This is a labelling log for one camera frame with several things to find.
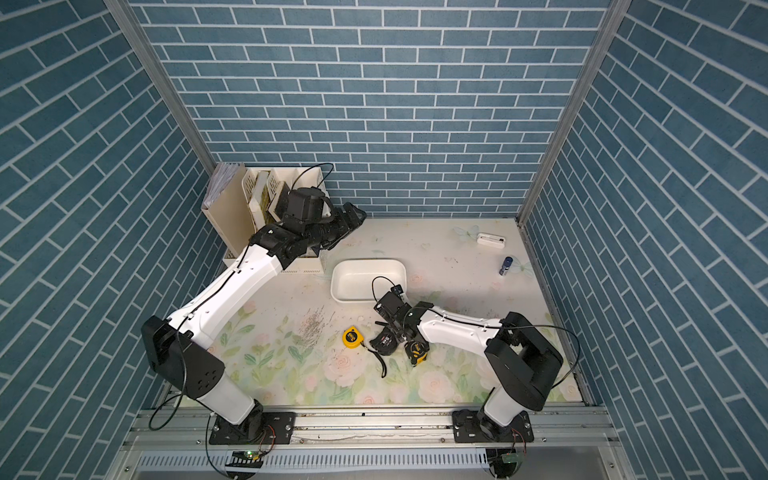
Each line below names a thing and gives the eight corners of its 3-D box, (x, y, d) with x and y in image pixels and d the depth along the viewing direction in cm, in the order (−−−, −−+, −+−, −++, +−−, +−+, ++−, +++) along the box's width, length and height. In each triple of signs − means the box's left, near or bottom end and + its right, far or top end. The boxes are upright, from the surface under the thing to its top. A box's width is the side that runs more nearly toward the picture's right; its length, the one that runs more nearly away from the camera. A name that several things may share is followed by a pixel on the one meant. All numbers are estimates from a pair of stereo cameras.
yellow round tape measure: (339, 339, 91) (338, 335, 89) (353, 328, 93) (352, 323, 91) (352, 352, 88) (350, 348, 86) (365, 340, 91) (364, 336, 89)
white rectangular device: (475, 244, 116) (477, 239, 114) (476, 236, 118) (477, 232, 116) (503, 249, 114) (505, 245, 112) (503, 241, 117) (505, 237, 115)
